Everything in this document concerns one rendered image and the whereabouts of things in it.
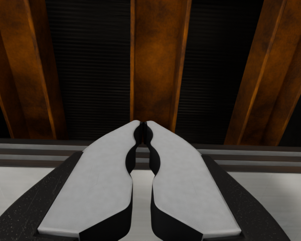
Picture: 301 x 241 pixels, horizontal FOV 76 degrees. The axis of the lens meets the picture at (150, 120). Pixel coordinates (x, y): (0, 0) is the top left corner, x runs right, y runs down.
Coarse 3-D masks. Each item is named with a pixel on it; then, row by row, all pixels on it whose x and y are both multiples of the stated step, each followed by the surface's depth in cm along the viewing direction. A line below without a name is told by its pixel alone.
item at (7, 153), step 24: (0, 144) 23; (24, 144) 23; (48, 144) 23; (72, 144) 23; (144, 144) 24; (192, 144) 25; (216, 144) 25; (144, 168) 22; (240, 168) 23; (264, 168) 23; (288, 168) 24
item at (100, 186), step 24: (96, 144) 10; (120, 144) 10; (96, 168) 8; (120, 168) 8; (72, 192) 7; (96, 192) 7; (120, 192) 7; (48, 216) 6; (72, 216) 6; (96, 216) 6; (120, 216) 7; (96, 240) 6
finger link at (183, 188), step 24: (168, 144) 10; (168, 168) 8; (192, 168) 8; (168, 192) 7; (192, 192) 7; (216, 192) 7; (168, 216) 6; (192, 216) 6; (216, 216) 6; (168, 240) 7; (192, 240) 6
